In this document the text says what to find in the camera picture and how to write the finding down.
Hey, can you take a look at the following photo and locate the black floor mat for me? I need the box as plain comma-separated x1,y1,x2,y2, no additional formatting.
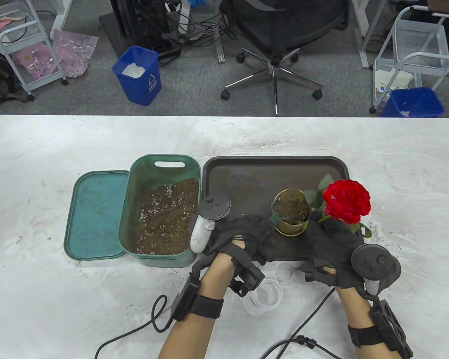
98,13,135,58

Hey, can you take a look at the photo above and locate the clear round plastic piece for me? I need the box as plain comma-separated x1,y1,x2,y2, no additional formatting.
276,262,296,283

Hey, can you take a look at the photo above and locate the black lattice wrist mount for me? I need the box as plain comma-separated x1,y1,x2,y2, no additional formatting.
370,299,414,359

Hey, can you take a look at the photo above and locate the person's left forearm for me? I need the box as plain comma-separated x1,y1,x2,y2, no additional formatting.
158,251,236,359

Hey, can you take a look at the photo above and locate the plain blue waste bin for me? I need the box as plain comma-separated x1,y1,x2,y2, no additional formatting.
381,87,445,118

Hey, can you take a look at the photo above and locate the tangle of black cables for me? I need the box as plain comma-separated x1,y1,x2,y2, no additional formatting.
135,0,236,64

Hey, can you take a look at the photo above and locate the aluminium rail piece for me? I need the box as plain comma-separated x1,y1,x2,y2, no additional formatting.
214,36,227,63

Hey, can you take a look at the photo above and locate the green garden trowel scoop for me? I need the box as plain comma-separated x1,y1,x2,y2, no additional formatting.
271,189,311,225

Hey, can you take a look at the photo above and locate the black wrist strap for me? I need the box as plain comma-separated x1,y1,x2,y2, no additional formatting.
189,295,224,319
348,325,378,346

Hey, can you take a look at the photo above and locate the red artificial rose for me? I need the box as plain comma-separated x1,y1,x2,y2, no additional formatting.
303,174,373,239

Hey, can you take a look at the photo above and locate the white desk leg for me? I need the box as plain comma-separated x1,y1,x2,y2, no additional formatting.
352,0,384,69
51,0,83,40

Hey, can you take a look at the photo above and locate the white power strip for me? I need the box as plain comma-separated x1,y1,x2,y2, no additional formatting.
165,0,191,35

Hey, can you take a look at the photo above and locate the black right wrist strap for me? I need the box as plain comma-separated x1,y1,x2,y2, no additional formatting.
348,325,378,346

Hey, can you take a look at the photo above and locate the green plastic storage bin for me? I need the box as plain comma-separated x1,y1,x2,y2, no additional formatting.
119,154,202,268

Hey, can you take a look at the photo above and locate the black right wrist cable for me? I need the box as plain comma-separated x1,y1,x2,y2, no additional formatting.
260,286,356,359

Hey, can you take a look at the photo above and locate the black office chair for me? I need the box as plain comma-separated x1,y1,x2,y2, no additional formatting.
220,0,350,116

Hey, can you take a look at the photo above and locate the grey and white left controller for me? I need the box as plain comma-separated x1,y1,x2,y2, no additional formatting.
190,196,232,252

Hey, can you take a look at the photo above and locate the white rolling cart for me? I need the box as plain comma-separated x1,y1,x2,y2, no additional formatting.
0,0,68,102
369,6,449,114

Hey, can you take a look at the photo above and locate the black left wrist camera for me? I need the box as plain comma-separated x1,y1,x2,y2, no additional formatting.
229,262,265,298

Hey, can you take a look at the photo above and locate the dark grey right controller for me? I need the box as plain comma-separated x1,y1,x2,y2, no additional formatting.
351,244,401,300

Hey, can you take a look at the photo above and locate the black left wrist strap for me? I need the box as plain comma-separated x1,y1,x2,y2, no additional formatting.
189,295,224,319

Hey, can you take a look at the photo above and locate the blue bin with white symbol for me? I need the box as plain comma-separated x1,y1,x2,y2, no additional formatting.
112,46,162,107

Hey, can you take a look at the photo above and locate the black computer tower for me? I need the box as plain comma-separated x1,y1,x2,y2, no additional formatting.
110,0,171,49

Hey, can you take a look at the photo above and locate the person's left hand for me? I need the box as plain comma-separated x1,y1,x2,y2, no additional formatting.
201,215,278,267

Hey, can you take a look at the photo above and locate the pink plastic bag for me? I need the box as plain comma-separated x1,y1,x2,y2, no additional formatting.
13,42,58,79
52,30,99,78

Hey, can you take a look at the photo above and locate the black labelled wrist box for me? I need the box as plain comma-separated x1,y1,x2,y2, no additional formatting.
171,280,201,322

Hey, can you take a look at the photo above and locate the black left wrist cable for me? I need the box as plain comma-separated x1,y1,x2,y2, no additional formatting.
94,295,175,359

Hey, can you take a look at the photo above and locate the yellow ribbed flower pot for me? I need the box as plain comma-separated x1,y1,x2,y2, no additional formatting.
274,189,310,236

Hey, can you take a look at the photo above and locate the brown potting mix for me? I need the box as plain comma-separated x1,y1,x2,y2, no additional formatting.
276,189,309,222
137,179,199,256

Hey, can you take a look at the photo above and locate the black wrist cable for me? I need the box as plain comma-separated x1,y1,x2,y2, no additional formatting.
94,295,175,359
260,286,356,359

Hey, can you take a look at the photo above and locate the person's right hand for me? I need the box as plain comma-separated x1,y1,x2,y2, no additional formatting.
300,221,367,289

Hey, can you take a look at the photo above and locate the person's right forearm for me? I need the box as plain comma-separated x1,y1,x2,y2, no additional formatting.
336,286,382,359

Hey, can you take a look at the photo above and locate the dark brown plastic tray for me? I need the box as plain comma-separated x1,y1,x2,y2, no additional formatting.
200,156,351,261

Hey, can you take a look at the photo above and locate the white box in cart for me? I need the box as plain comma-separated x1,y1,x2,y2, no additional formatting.
374,67,415,94

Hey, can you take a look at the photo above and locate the teal plastic bin lid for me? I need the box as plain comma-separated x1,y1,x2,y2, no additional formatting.
64,170,130,261

